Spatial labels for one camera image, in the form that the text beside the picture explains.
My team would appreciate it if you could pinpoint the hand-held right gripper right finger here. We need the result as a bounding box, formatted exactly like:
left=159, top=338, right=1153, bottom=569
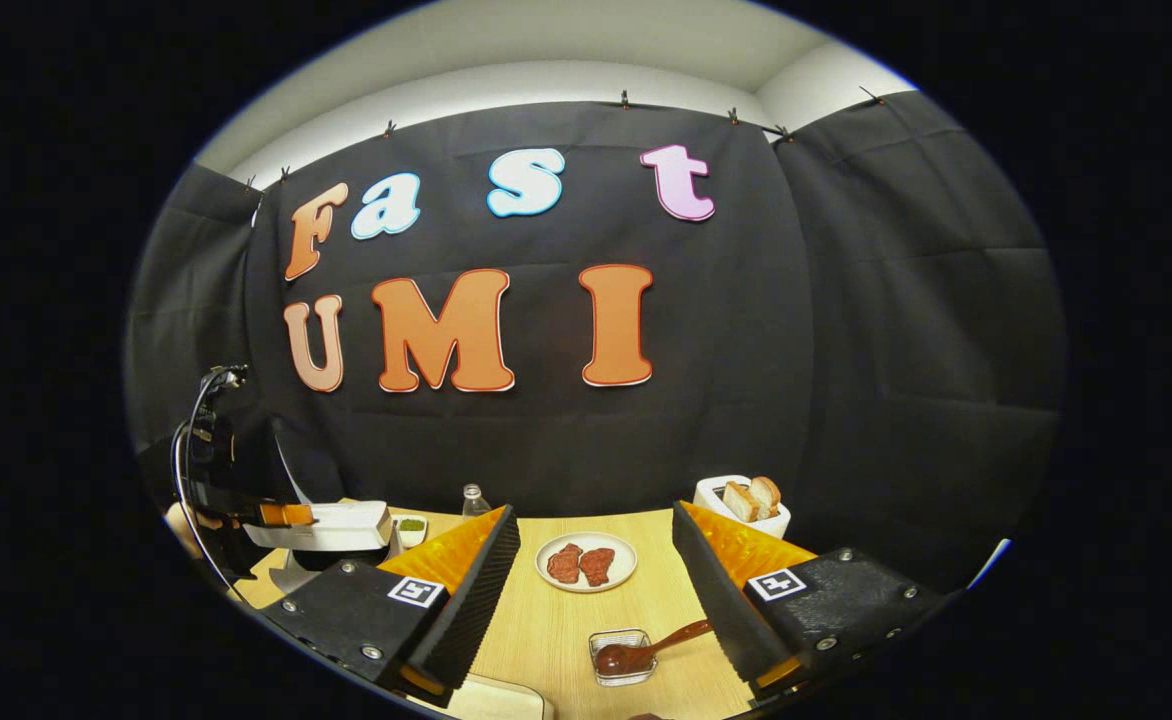
left=671, top=500, right=952, bottom=701

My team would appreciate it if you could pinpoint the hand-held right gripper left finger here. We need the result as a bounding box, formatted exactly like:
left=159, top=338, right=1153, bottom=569
left=261, top=505, right=522, bottom=708

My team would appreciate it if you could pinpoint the white rice cooker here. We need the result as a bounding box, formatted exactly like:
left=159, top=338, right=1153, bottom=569
left=244, top=500, right=397, bottom=596

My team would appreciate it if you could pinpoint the cream box of rice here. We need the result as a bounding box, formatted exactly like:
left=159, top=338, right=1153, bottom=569
left=436, top=673, right=555, bottom=720

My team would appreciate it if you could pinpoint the brown wooden spoon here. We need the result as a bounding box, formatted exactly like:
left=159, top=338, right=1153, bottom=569
left=595, top=619, right=715, bottom=678

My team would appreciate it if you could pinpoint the white toaster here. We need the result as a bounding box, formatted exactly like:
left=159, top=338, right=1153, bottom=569
left=694, top=475, right=792, bottom=539

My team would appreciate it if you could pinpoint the white round plate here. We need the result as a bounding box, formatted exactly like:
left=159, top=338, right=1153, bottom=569
left=535, top=531, right=639, bottom=594

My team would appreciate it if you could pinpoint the black backdrop cloth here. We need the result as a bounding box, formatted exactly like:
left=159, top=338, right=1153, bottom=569
left=124, top=90, right=1065, bottom=591

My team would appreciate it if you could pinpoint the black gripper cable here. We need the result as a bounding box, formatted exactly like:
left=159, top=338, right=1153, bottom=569
left=170, top=365, right=249, bottom=603

